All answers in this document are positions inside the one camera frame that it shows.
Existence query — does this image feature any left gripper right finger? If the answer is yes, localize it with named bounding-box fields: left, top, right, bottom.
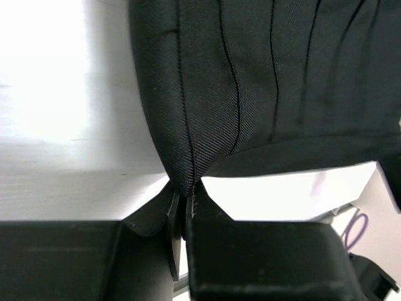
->
left=185, top=184, right=363, bottom=301

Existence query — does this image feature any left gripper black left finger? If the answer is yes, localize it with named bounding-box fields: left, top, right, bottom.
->
left=1, top=184, right=180, bottom=300

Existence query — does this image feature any black pleated skirt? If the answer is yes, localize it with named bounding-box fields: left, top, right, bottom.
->
left=128, top=1, right=400, bottom=202

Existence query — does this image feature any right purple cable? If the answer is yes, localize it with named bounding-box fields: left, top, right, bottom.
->
left=341, top=213, right=369, bottom=250

